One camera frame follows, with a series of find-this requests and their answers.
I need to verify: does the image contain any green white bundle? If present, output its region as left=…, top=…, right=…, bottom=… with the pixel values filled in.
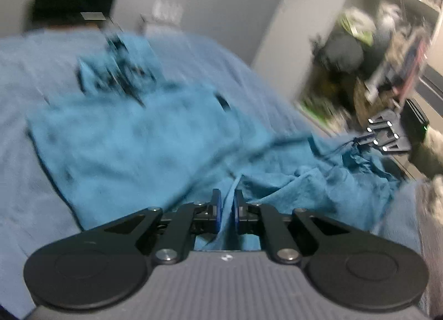
left=340, top=8, right=376, bottom=47

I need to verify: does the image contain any dark bundle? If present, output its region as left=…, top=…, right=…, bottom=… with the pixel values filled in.
left=316, top=33, right=365, bottom=73

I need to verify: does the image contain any teal zip hooded jacket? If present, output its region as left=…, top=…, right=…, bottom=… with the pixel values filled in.
left=26, top=31, right=405, bottom=252

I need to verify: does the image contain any blue fleece blanket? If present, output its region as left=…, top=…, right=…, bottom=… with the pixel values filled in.
left=0, top=26, right=443, bottom=311

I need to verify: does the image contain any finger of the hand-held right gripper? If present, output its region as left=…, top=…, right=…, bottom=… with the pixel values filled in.
left=355, top=110, right=404, bottom=142
left=356, top=135, right=413, bottom=155

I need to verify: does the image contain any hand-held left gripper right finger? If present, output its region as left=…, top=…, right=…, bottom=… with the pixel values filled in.
left=234, top=189, right=376, bottom=266

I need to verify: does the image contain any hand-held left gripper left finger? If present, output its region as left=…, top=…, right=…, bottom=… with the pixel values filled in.
left=81, top=189, right=223, bottom=266

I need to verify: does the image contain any open white wardrobe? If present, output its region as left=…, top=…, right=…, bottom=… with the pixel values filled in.
left=292, top=0, right=443, bottom=182

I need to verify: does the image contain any person's grey fleece clothing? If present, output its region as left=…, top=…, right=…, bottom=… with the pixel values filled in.
left=413, top=175, right=443, bottom=319

